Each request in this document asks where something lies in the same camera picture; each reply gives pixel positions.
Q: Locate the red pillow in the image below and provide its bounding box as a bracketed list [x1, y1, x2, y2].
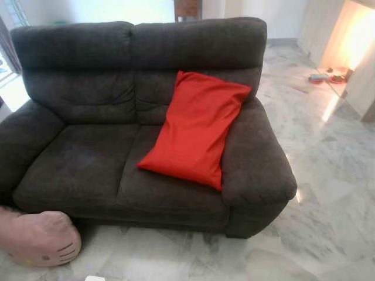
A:
[136, 70, 253, 192]

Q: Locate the two-seat grey fabric sofa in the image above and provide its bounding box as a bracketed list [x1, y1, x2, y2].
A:
[0, 16, 298, 239]

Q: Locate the red pet bowl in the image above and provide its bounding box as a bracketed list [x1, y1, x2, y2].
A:
[308, 73, 328, 85]
[328, 68, 350, 84]

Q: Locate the brown wooden panel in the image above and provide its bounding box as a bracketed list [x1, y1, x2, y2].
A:
[173, 0, 203, 23]

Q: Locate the pink cat-face cushion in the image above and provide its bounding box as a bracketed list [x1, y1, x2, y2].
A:
[0, 206, 83, 269]

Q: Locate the window with grille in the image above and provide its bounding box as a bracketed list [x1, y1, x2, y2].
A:
[0, 0, 28, 30]

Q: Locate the light wooden wall cabinet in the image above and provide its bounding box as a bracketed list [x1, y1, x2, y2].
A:
[296, 0, 375, 124]

